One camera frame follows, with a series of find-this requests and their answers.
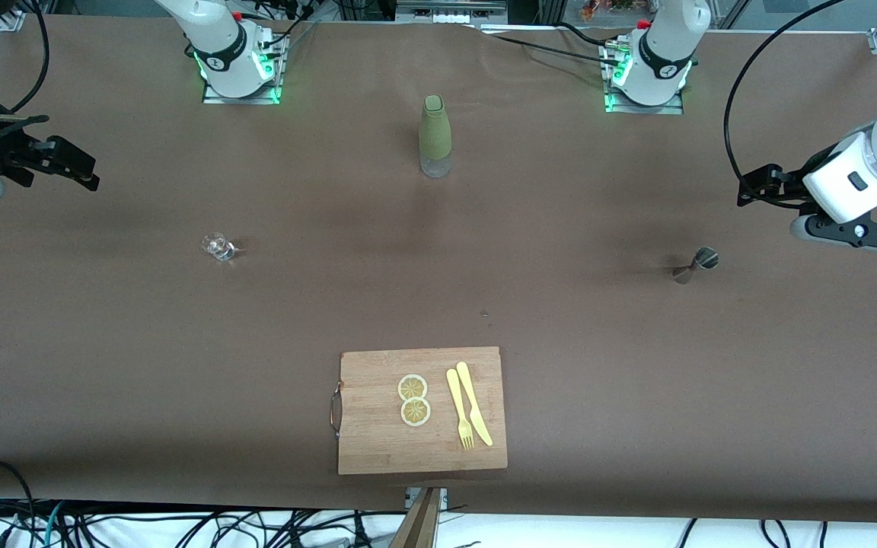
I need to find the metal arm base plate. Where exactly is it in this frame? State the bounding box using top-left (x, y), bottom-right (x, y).
top-left (203, 34), bottom-right (285, 105)
top-left (604, 42), bottom-right (684, 115)

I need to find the wooden post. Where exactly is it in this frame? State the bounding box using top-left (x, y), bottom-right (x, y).
top-left (389, 489), bottom-right (443, 548)

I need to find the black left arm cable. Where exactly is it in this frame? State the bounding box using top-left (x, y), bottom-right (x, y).
top-left (723, 0), bottom-right (847, 211)

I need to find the green sleeved glass bottle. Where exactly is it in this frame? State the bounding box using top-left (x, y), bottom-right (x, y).
top-left (419, 94), bottom-right (454, 179)

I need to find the small metal bracket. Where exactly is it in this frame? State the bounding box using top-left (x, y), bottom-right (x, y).
top-left (406, 487), bottom-right (448, 511)

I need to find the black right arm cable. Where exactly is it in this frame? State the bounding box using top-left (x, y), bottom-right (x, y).
top-left (11, 0), bottom-right (52, 115)

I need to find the steel double jigger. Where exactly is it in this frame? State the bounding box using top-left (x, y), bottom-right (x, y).
top-left (672, 247), bottom-right (719, 285)

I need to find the teal cable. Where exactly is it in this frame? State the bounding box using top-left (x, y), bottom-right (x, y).
top-left (43, 501), bottom-right (66, 548)

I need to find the clear glass beaker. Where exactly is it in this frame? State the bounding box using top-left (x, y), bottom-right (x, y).
top-left (202, 232), bottom-right (236, 262)

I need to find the yellow plastic knife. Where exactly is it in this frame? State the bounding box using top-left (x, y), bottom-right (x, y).
top-left (456, 362), bottom-right (494, 447)

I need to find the brown table cover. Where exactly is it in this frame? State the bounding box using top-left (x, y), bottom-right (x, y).
top-left (0, 14), bottom-right (877, 526)

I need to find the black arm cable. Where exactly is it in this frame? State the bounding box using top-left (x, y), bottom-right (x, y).
top-left (11, 0), bottom-right (52, 115)
top-left (723, 0), bottom-right (847, 211)

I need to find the yellow plastic fork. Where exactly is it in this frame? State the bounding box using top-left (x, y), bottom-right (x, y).
top-left (446, 368), bottom-right (475, 451)

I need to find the black base power cable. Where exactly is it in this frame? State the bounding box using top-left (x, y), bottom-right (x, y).
top-left (477, 21), bottom-right (626, 68)

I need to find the grey metal strip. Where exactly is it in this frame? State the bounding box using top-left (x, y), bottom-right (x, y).
top-left (397, 0), bottom-right (508, 25)

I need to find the wooden cutting board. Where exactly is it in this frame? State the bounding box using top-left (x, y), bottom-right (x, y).
top-left (330, 346), bottom-right (509, 476)

